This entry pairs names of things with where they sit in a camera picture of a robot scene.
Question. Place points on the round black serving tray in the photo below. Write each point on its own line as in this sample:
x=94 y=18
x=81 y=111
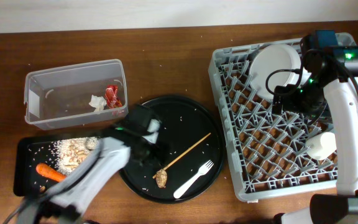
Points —
x=184 y=122

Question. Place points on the grey dishwasher rack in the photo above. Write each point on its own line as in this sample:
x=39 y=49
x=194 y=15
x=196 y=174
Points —
x=266 y=153

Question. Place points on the white plastic fork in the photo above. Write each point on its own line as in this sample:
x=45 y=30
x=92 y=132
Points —
x=204 y=169

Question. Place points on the grey round plate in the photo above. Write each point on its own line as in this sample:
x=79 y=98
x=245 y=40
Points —
x=270 y=59

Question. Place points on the white tissue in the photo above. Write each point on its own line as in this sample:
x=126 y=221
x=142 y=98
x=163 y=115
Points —
x=98 y=103

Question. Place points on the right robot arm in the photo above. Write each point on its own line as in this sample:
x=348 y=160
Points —
x=333 y=86

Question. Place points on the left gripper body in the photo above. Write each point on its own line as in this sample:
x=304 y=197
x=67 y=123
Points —
x=150 y=152

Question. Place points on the brown cookie piece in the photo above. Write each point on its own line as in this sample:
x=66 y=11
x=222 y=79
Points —
x=161 y=178

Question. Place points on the black rectangular tray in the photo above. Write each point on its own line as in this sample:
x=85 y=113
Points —
x=26 y=180

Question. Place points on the wooden chopstick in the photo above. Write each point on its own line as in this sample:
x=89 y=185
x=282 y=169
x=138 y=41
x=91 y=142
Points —
x=186 y=152

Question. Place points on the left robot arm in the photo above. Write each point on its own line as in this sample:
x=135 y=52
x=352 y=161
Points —
x=134 y=137

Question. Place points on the orange carrot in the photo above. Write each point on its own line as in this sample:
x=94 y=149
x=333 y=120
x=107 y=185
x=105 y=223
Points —
x=48 y=172

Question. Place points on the pile of rice and shells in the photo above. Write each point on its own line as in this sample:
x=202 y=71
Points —
x=62 y=155

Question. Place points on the white paper cup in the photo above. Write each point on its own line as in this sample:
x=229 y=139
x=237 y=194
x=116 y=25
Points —
x=321 y=146

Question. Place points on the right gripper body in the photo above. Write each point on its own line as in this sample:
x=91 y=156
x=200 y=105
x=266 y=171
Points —
x=307 y=100

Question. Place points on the clear plastic bin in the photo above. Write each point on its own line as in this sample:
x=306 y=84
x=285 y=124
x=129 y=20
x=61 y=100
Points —
x=60 y=97

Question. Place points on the red snack wrapper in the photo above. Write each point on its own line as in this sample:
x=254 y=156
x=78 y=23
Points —
x=111 y=97

